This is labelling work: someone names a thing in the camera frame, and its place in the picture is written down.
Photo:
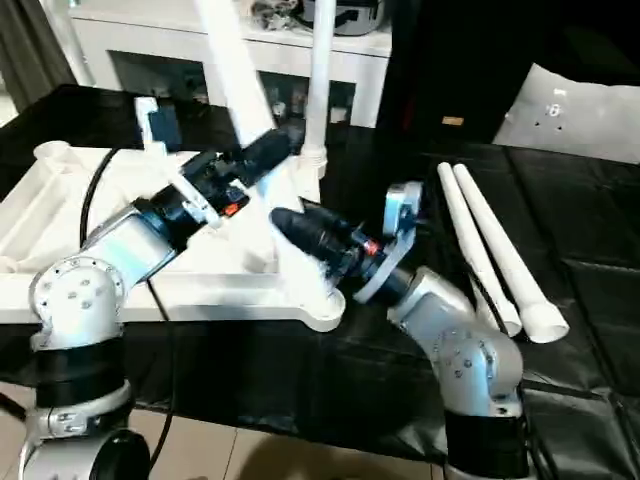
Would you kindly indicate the white plastic table leg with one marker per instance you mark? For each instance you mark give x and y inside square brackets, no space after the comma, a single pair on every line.
[320,75]
[235,65]
[475,235]
[505,240]

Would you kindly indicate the white plastic table top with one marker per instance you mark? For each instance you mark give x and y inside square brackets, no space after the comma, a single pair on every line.
[60,240]

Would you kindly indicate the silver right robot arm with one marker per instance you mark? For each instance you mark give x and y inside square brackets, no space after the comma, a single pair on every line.
[465,350]

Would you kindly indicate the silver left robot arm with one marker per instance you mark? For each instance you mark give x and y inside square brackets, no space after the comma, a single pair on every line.
[85,300]

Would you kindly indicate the small yellow label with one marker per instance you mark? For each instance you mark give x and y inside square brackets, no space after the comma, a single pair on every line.
[453,120]

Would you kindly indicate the grey round bag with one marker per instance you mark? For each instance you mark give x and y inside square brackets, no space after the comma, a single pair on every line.
[350,15]

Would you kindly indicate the white glass-door cabinet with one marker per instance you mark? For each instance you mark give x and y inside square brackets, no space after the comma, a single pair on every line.
[150,35]

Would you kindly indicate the black floor mat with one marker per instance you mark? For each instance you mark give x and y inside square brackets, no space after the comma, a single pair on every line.
[575,210]

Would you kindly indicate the grey curtain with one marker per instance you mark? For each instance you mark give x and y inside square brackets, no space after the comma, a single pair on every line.
[30,50]

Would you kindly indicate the grey printed cushion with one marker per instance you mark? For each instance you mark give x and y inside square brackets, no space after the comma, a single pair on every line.
[575,115]

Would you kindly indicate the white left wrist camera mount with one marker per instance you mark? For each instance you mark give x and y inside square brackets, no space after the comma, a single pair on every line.
[150,135]

